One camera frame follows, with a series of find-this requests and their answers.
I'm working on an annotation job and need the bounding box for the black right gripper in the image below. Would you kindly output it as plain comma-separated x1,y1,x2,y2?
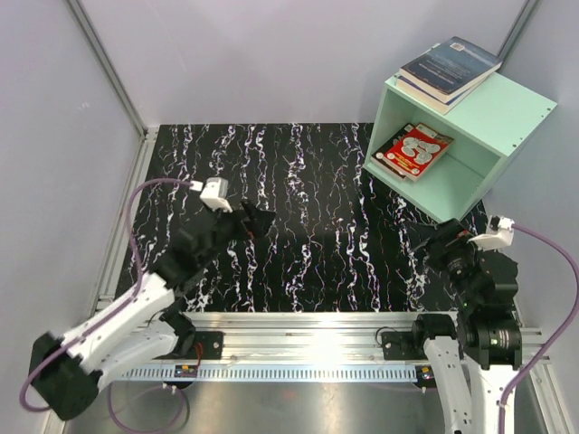
403,218,489,309

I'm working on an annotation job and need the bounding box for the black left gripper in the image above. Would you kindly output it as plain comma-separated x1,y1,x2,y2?
198,199,275,269

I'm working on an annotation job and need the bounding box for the red book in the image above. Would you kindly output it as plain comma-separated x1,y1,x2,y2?
387,123,454,181

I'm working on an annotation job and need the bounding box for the black paperback book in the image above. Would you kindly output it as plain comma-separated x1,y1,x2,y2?
372,123,414,180

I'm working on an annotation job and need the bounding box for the blue orange paperback book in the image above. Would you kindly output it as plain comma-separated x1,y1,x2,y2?
395,75,476,115

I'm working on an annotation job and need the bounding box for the dark blue hardcover book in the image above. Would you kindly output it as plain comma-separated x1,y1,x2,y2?
397,36,503,103

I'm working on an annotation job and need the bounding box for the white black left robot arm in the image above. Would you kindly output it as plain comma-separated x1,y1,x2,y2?
28,200,276,420

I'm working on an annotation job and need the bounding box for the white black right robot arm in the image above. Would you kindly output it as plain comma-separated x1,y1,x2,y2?
409,216,523,433

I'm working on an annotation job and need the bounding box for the mint green open cabinet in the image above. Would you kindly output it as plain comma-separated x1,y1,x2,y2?
364,73,557,222

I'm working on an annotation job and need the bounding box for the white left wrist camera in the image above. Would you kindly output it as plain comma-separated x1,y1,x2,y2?
189,177,233,212

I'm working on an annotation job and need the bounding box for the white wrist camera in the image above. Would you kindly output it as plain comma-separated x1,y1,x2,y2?
189,177,233,212
469,215,515,251

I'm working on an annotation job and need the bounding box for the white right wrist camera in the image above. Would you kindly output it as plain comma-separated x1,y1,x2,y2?
469,215,515,251

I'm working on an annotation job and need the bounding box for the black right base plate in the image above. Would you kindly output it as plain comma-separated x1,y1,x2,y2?
379,329,426,361

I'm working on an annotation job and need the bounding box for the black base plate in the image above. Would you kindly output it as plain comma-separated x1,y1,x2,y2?
379,329,426,361
155,330,225,361

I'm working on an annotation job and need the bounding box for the aluminium rail frame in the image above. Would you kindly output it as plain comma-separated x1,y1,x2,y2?
58,311,551,363

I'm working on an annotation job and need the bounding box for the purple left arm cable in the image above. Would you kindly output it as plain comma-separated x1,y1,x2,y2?
18,177,204,430

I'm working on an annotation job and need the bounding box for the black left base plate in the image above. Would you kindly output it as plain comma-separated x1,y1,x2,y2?
155,330,225,361

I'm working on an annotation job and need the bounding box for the slotted cable duct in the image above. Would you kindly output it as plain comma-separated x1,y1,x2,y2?
105,362,435,383

